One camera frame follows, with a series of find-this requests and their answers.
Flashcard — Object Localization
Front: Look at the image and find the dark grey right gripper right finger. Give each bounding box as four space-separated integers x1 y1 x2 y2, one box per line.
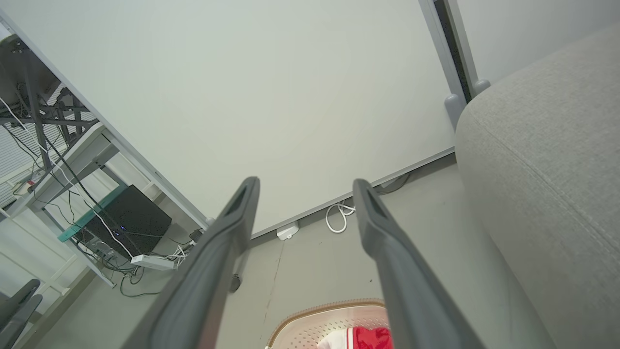
353 178 485 349

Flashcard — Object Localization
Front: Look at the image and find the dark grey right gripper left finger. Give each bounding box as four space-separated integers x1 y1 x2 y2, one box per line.
121 176 261 349

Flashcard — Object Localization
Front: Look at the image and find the red cloth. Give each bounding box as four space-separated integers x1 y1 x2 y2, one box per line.
317 326 393 349

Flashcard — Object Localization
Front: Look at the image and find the grey fabric sofa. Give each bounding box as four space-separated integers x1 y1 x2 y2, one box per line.
455 24 620 349

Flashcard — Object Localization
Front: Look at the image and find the white power strip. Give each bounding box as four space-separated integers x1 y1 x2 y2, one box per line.
130 253 178 271

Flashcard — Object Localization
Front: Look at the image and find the black computer tower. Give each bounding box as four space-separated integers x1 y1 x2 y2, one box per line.
77 184 173 260

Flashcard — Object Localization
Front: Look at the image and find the white perforated laundry basket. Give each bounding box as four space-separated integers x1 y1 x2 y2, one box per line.
265 299 390 349

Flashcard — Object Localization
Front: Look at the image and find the white metal desk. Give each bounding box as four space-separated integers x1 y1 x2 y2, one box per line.
0 29 160 289

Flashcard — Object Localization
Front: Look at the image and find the white partition panel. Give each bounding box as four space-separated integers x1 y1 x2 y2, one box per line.
0 0 458 240

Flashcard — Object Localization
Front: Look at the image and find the white coiled cable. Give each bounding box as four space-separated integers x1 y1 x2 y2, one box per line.
325 201 357 234

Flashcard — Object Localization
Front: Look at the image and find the grey partition frame post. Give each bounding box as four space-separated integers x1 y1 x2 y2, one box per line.
419 0 491 129

